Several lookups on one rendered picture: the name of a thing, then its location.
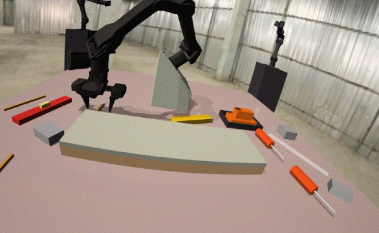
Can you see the tan wooden awl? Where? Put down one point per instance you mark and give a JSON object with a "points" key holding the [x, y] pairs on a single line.
{"points": [[99, 108]]}

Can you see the white flat bar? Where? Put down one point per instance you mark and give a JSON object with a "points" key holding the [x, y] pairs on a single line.
{"points": [[298, 154]]}

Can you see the beige panel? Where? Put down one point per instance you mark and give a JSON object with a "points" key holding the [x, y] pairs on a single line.
{"points": [[161, 145]]}

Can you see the orange-handled awl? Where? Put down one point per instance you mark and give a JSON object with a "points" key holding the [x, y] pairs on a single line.
{"points": [[307, 183], [266, 140]]}

